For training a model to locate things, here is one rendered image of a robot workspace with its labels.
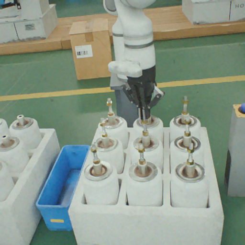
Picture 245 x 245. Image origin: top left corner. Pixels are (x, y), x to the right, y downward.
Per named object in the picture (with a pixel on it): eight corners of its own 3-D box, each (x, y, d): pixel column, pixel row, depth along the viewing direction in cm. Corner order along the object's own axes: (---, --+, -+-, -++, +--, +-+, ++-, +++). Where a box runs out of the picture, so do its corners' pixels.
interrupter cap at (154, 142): (157, 136, 89) (157, 134, 89) (161, 151, 83) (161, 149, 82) (132, 138, 89) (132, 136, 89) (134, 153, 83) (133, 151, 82)
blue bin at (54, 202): (69, 168, 118) (63, 144, 112) (95, 169, 117) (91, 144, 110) (43, 232, 93) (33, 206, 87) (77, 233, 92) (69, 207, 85)
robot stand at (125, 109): (118, 130, 138) (111, 71, 122) (150, 128, 137) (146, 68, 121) (118, 150, 125) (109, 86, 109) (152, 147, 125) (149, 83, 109)
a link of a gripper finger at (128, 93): (128, 80, 80) (141, 97, 80) (124, 83, 81) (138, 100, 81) (121, 84, 78) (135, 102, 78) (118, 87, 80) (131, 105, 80)
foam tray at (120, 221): (103, 164, 118) (96, 127, 109) (203, 165, 112) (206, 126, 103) (79, 253, 86) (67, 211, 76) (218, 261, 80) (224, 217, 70)
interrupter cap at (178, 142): (197, 155, 80) (197, 153, 79) (170, 150, 83) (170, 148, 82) (203, 139, 85) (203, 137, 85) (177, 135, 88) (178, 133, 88)
